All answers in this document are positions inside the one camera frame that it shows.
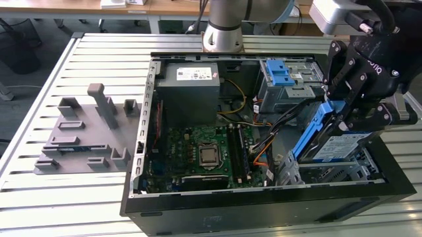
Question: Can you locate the black RAM slot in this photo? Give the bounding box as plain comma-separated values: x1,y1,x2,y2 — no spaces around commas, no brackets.
227,125,243,180

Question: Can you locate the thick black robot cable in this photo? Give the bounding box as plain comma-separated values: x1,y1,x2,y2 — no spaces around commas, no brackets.
370,0,397,34

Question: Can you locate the black graphics card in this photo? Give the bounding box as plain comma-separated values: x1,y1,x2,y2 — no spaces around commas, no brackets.
179,174,230,191

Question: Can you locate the grey parts rack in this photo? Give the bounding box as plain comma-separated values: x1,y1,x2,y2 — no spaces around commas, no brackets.
32,83,143,176

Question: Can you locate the wooden desk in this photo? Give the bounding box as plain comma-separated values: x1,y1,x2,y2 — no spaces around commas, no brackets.
0,0,312,38

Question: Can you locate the blue plastic drive latch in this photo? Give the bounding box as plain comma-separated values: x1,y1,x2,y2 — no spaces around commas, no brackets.
266,59,296,86

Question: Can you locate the orange wire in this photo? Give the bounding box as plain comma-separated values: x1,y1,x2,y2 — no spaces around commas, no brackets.
254,150,270,166

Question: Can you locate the black mesh bin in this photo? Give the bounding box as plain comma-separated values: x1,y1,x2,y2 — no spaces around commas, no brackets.
0,17,43,75

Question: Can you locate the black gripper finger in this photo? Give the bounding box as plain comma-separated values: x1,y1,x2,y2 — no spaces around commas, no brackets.
322,39,369,117
341,100,400,131

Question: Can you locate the metal disk bay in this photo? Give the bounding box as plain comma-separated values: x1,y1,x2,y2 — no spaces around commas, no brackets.
275,145,385,186

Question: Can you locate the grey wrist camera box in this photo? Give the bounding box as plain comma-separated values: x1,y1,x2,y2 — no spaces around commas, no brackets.
309,0,384,35

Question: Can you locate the yellow wire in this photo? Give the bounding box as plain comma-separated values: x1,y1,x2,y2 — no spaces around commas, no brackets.
217,79,247,116

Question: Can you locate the thin hanging cable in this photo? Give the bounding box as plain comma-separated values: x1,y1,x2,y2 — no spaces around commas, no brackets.
185,0,211,34

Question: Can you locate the grey power supply unit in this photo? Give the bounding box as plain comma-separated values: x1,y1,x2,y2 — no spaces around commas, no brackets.
155,61,221,126

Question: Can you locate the black open PC case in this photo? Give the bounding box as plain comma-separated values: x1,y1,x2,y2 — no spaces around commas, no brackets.
119,52,417,237

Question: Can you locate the large white box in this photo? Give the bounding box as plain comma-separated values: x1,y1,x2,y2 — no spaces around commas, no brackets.
101,0,127,10

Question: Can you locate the grey desk foot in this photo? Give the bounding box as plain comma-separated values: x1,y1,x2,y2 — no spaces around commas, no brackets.
0,81,16,101

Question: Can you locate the black RAM stick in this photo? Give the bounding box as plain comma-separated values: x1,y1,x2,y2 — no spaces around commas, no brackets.
238,127,251,179

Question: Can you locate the metal optical drive cage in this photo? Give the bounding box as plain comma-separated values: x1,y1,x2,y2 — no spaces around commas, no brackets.
257,59,330,114

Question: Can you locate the CPU socket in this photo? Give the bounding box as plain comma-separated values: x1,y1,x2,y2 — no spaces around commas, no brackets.
197,142,225,171

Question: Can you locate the hard disk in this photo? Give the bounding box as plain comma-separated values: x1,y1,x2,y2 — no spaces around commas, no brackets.
292,100,380,164

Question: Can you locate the black wire bundle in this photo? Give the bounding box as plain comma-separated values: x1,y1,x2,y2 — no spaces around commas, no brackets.
250,98,326,158

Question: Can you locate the green motherboard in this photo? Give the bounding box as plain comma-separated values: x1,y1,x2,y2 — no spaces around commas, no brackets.
145,124,265,192

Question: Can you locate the silver CPU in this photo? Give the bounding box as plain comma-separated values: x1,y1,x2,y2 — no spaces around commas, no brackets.
199,148,221,165

